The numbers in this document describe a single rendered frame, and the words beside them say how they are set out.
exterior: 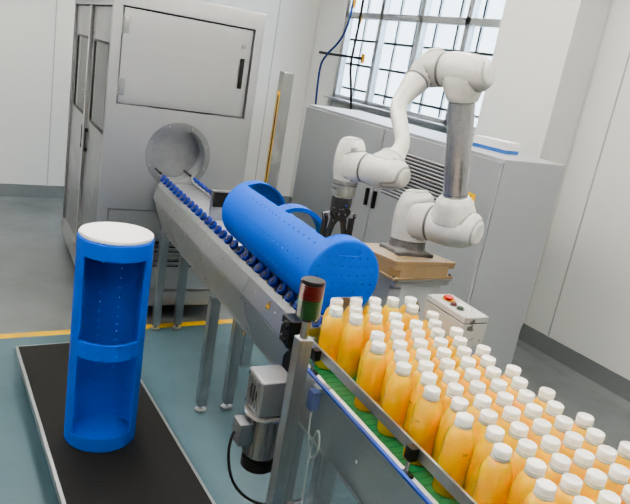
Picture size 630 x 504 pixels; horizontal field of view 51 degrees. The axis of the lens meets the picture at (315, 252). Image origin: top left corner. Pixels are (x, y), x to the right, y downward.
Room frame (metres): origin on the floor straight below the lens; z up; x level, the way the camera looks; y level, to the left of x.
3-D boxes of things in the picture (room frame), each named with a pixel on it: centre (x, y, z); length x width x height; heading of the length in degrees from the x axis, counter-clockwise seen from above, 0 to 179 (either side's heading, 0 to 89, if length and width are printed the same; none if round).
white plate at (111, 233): (2.39, 0.76, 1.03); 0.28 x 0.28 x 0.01
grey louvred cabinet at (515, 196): (4.58, -0.53, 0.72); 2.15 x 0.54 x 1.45; 33
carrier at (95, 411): (2.39, 0.76, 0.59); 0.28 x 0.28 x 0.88
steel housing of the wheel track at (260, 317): (2.98, 0.38, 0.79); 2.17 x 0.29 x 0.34; 29
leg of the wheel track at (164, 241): (3.81, 0.92, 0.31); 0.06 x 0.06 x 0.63; 29
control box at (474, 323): (2.03, -0.49, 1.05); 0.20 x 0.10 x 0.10; 29
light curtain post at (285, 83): (3.53, 0.30, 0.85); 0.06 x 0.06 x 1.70; 29
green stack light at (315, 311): (1.56, -0.01, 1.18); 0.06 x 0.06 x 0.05
